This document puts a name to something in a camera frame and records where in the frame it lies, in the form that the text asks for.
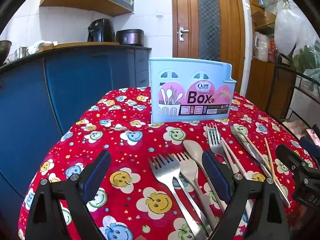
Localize white cloth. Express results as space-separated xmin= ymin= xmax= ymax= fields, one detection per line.
xmin=27 ymin=40 xmax=54 ymax=55

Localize large metal fork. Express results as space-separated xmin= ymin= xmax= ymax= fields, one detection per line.
xmin=149 ymin=153 xmax=202 ymax=240

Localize green leafy vegetables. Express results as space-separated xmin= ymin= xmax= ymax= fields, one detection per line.
xmin=292 ymin=44 xmax=320 ymax=87

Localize white plastic bag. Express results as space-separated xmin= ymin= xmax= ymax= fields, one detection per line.
xmin=273 ymin=8 xmax=320 ymax=57

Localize red bottle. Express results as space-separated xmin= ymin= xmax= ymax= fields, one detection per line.
xmin=268 ymin=40 xmax=276 ymax=62

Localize wooden shelf unit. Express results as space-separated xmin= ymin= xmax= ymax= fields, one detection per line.
xmin=244 ymin=0 xmax=299 ymax=96

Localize black air fryer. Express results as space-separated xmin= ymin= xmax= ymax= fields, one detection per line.
xmin=87 ymin=18 xmax=116 ymax=43

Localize red smiley flower tablecloth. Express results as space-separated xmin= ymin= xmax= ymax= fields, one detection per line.
xmin=17 ymin=86 xmax=316 ymax=240

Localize blue kitchen counter cabinet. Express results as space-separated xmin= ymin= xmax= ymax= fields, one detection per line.
xmin=0 ymin=45 xmax=152 ymax=230

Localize dark rice cooker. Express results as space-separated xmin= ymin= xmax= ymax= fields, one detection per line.
xmin=116 ymin=29 xmax=145 ymax=47

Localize metal door handle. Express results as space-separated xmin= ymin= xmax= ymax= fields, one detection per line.
xmin=178 ymin=26 xmax=190 ymax=42

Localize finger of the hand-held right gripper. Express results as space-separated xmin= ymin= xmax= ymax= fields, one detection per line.
xmin=276 ymin=144 xmax=313 ymax=178
xmin=299 ymin=136 xmax=320 ymax=155

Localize pale beige chopstick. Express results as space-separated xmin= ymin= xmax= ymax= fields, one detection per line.
xmin=223 ymin=137 xmax=247 ymax=175
xmin=221 ymin=139 xmax=237 ymax=175

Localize eggs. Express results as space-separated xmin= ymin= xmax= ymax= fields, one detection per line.
xmin=282 ymin=119 xmax=307 ymax=140

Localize beige spoon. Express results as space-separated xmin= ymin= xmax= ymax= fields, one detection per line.
xmin=183 ymin=139 xmax=228 ymax=227

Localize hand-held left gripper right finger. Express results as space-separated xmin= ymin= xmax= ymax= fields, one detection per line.
xmin=201 ymin=150 xmax=290 ymax=240

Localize cardboard box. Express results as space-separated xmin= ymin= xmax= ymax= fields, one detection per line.
xmin=251 ymin=10 xmax=276 ymax=30

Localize dark wok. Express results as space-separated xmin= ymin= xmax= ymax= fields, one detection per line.
xmin=0 ymin=40 xmax=13 ymax=65

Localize small metal fork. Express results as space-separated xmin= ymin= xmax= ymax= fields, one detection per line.
xmin=206 ymin=122 xmax=232 ymax=168

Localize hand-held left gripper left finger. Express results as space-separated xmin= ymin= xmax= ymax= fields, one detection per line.
xmin=25 ymin=150 xmax=112 ymax=240

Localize beige fork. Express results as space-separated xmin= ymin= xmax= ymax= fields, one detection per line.
xmin=174 ymin=152 xmax=213 ymax=234

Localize metal cup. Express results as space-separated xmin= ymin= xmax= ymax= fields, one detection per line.
xmin=14 ymin=46 xmax=29 ymax=60

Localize white pitcher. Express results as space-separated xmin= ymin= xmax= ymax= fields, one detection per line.
xmin=253 ymin=31 xmax=271 ymax=62

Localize wooden door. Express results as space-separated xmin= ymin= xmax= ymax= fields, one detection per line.
xmin=172 ymin=0 xmax=245 ymax=93

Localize light blue utensil box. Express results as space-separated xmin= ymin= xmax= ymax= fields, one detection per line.
xmin=149 ymin=57 xmax=237 ymax=125

